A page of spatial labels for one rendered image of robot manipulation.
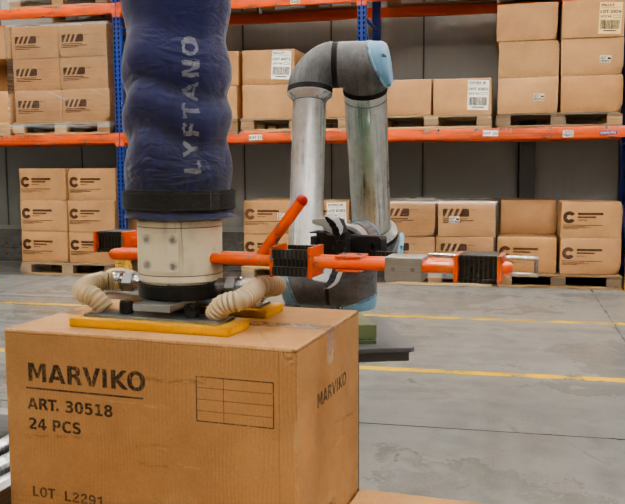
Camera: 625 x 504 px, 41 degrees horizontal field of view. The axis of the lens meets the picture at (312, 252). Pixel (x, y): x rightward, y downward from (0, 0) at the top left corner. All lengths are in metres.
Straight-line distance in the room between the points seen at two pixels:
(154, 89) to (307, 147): 0.59
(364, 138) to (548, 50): 6.68
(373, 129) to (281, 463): 1.03
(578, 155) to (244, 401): 8.77
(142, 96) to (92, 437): 0.65
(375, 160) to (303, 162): 0.25
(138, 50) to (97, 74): 8.14
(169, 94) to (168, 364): 0.50
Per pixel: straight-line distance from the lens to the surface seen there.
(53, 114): 10.02
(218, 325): 1.57
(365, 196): 2.33
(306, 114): 2.13
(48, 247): 10.17
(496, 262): 1.52
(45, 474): 1.76
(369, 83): 2.16
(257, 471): 1.53
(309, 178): 2.09
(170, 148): 1.62
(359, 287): 2.03
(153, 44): 1.64
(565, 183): 10.07
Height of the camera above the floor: 1.26
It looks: 6 degrees down
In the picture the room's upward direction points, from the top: straight up
